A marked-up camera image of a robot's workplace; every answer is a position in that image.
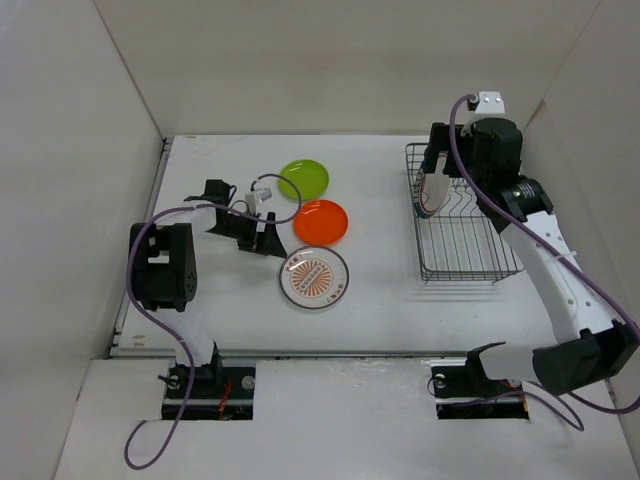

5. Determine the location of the green rimmed white plate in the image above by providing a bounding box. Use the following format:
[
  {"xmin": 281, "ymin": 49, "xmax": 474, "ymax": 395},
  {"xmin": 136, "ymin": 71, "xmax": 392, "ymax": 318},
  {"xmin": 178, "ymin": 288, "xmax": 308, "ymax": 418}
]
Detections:
[{"xmin": 412, "ymin": 156, "xmax": 451, "ymax": 219}]

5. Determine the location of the black wire dish rack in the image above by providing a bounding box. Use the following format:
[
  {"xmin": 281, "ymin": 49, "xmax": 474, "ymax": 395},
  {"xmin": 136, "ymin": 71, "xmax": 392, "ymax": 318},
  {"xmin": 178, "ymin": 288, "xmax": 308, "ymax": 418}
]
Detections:
[{"xmin": 405, "ymin": 143, "xmax": 523, "ymax": 283}]

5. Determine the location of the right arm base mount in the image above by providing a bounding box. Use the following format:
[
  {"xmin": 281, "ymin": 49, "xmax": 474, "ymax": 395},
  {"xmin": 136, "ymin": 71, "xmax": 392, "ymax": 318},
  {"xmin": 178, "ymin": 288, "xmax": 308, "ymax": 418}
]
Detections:
[{"xmin": 427, "ymin": 363, "xmax": 529, "ymax": 420}]

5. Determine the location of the purple cable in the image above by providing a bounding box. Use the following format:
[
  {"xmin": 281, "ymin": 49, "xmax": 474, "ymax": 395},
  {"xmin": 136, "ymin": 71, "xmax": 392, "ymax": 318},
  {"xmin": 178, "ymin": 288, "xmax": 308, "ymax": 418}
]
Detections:
[
  {"xmin": 123, "ymin": 172, "xmax": 304, "ymax": 471},
  {"xmin": 449, "ymin": 93, "xmax": 640, "ymax": 432}
]

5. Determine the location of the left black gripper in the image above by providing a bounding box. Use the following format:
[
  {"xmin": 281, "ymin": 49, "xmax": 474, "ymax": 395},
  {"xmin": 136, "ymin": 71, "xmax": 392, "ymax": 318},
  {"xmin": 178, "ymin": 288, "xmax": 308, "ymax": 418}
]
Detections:
[{"xmin": 207, "ymin": 210, "xmax": 285, "ymax": 258}]

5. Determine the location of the lime green plate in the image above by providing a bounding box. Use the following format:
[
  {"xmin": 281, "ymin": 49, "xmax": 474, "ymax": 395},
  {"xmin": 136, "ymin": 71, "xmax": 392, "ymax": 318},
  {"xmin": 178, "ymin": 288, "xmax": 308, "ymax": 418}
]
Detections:
[{"xmin": 280, "ymin": 159, "xmax": 330, "ymax": 201}]

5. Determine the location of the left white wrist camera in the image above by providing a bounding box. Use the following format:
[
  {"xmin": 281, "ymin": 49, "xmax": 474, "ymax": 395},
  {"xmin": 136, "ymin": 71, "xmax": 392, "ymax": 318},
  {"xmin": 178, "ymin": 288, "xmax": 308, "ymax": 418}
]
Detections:
[{"xmin": 231, "ymin": 188, "xmax": 272, "ymax": 215}]

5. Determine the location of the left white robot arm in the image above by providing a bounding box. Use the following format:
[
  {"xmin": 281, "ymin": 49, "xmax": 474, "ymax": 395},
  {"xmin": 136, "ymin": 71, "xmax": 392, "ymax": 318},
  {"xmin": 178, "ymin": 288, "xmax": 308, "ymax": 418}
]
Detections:
[{"xmin": 126, "ymin": 179, "xmax": 287, "ymax": 399}]

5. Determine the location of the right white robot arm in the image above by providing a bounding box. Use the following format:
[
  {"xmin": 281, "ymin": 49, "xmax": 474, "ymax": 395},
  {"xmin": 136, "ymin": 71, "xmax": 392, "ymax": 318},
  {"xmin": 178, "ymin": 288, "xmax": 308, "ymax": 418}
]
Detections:
[{"xmin": 420, "ymin": 117, "xmax": 639, "ymax": 395}]

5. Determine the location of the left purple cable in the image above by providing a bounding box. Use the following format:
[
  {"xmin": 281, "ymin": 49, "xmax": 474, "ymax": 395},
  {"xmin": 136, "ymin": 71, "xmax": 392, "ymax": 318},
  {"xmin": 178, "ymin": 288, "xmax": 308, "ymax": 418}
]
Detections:
[{"xmin": 123, "ymin": 172, "xmax": 304, "ymax": 471}]

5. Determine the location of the orange sunburst patterned plate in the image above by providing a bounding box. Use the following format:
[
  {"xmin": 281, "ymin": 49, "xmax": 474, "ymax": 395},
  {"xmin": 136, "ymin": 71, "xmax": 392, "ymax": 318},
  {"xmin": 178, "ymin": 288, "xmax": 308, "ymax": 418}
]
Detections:
[{"xmin": 278, "ymin": 246, "xmax": 350, "ymax": 311}]

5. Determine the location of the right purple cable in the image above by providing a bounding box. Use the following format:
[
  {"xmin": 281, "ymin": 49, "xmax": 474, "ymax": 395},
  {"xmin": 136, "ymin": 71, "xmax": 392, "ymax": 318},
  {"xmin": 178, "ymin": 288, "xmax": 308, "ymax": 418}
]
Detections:
[{"xmin": 449, "ymin": 93, "xmax": 640, "ymax": 432}]

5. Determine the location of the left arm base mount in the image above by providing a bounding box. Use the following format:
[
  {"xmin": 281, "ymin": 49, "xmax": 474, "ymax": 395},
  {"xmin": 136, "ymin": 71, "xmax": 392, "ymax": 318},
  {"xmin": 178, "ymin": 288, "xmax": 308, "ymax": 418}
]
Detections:
[{"xmin": 159, "ymin": 365, "xmax": 256, "ymax": 421}]

